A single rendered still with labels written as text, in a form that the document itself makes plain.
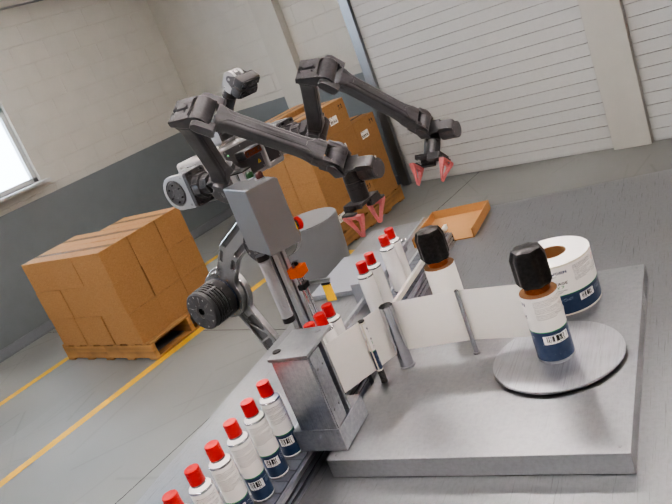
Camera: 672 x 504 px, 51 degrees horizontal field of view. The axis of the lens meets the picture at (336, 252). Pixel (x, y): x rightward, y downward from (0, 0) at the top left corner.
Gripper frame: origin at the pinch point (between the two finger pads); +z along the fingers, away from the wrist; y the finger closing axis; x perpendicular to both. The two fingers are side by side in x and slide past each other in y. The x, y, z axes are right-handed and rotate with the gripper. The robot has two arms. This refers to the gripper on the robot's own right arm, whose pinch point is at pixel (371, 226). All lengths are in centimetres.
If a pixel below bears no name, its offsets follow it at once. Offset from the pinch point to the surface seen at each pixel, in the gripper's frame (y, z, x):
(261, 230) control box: -32.0, -15.5, 8.9
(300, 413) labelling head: -59, 21, -9
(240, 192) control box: -30.8, -26.3, 12.0
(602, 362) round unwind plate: -21, 31, -66
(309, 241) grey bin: 164, 71, 186
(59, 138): 249, -37, 546
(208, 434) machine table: -53, 38, 41
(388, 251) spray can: 20.7, 17.8, 13.5
